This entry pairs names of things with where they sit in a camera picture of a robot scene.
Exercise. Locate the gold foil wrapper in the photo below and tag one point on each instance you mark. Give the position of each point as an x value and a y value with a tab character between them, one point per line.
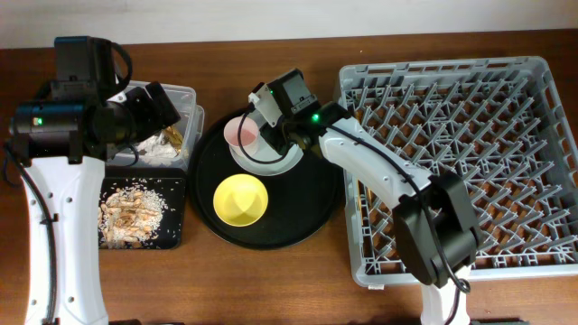
174	137

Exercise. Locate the pink plastic cup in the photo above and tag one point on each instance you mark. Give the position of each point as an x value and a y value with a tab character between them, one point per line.
242	137

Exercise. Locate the black rectangular tray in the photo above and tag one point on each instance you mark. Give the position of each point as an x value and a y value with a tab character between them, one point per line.
169	182

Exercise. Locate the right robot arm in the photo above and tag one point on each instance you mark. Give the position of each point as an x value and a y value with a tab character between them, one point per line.
436	230

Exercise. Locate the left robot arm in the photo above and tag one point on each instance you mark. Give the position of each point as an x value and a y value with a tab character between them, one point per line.
60	142

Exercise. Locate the food scraps and rice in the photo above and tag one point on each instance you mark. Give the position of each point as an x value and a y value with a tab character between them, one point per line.
130	217

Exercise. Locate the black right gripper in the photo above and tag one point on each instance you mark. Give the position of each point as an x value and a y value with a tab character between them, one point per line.
281	142

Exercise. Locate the grey dishwasher rack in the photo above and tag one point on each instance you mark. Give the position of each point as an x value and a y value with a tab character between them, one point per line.
500	124

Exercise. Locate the grey round plate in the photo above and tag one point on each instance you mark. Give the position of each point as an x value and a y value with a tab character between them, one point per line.
266	153

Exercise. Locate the white paper napkin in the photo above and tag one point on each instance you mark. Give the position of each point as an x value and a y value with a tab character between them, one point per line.
156	146

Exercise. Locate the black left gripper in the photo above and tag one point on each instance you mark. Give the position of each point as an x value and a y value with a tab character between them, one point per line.
156	119

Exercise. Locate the clear plastic waste bin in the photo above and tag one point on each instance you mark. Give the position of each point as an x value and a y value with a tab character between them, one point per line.
190	127

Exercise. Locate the round black serving tray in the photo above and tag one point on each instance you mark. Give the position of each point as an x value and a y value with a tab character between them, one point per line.
300	201

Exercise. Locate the yellow bowl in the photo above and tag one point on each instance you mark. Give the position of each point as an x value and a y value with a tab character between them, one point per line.
240	200

